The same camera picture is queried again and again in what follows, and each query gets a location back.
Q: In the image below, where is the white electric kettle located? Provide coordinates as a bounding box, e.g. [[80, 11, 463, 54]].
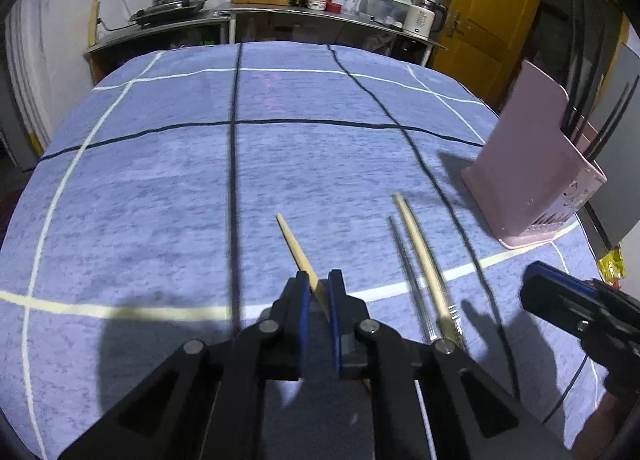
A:
[[402, 0, 447, 39]]

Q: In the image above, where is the person's right forearm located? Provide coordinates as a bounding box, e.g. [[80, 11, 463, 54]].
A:
[[575, 390, 633, 460]]

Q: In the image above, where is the steel kitchen counter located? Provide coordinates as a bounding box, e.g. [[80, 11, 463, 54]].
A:
[[82, 2, 448, 85]]

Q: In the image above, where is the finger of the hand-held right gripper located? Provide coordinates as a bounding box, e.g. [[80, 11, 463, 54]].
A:
[[519, 274, 609, 339], [526, 261, 619, 307]]

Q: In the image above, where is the yellow snack packet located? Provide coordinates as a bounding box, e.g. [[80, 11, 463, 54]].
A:
[[597, 247, 626, 283]]

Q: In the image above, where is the beige power strip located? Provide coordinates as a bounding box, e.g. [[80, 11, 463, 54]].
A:
[[87, 0, 101, 46]]

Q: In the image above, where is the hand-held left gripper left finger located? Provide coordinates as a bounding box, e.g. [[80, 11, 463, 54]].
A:
[[57, 270, 313, 460]]

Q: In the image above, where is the beige wooden chopstick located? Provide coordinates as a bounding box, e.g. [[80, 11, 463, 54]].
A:
[[392, 192, 468, 353], [276, 213, 333, 323]]

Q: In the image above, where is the pink plastic utensil basket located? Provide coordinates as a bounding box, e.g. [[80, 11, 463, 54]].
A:
[[460, 60, 608, 251]]

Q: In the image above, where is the yellow wooden door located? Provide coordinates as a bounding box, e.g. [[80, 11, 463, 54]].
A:
[[431, 0, 547, 108]]

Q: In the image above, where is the white dish container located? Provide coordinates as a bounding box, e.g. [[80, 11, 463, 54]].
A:
[[357, 0, 411, 30]]

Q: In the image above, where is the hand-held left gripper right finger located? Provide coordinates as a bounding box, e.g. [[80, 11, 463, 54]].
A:
[[327, 269, 576, 460]]

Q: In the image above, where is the grey metal chopstick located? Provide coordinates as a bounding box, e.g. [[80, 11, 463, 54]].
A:
[[388, 216, 441, 346]]

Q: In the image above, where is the white doorway frame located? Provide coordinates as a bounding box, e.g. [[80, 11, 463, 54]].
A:
[[5, 0, 56, 171]]

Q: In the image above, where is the group of black chopsticks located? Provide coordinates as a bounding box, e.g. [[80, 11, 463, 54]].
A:
[[580, 42, 640, 251]]

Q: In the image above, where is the blue checked tablecloth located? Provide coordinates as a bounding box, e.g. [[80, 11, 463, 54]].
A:
[[0, 40, 608, 460]]

